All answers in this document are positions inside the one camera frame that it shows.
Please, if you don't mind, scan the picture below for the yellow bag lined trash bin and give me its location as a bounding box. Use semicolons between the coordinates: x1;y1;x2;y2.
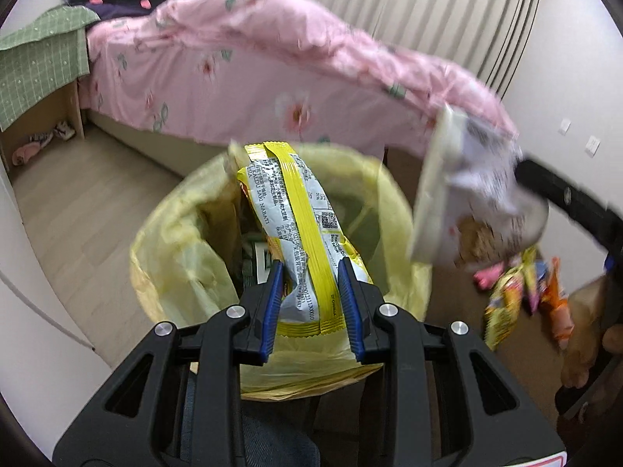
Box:
129;143;434;402

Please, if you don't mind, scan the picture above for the yellow white snack packet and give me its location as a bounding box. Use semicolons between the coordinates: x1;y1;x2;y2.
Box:
237;141;373;339

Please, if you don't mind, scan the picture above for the person's jeans leg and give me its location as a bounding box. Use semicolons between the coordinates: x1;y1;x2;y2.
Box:
182;374;319;467

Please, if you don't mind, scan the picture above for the wooden nightstand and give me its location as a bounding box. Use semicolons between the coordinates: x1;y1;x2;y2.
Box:
0;78;86;171

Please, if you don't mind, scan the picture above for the person's right hand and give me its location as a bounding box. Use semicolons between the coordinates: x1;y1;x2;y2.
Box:
560;275;623;390

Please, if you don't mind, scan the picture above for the green checked cloth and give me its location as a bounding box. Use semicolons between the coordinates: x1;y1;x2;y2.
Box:
0;6;100;132

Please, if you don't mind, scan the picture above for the white wrapper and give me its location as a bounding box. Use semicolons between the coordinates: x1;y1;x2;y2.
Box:
409;104;551;273

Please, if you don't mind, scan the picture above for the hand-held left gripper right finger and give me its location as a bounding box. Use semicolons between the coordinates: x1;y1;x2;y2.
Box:
337;257;568;467

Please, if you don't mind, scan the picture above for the pink toy caterpillar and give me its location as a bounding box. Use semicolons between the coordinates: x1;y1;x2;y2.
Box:
474;263;507;290

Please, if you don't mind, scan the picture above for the pink plush slipper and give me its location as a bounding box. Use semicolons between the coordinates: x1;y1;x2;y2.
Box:
12;141;44;166

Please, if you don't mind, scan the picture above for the beige bed base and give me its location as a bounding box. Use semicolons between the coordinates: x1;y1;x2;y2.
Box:
83;109;234;176

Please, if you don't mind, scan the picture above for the pink floral duvet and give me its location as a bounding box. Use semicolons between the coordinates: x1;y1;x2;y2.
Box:
156;0;519;156

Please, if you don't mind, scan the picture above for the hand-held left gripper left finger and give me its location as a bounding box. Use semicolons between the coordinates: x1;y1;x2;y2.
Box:
53;259;284;467

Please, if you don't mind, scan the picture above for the white pleated curtain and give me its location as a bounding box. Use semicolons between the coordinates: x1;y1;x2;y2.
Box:
250;0;546;103

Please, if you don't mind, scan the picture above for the yellow foil snack wrapper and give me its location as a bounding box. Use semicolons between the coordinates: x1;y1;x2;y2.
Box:
484;248;539;351

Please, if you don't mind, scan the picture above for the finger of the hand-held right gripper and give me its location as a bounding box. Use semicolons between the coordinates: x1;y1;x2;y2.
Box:
513;156;623;254

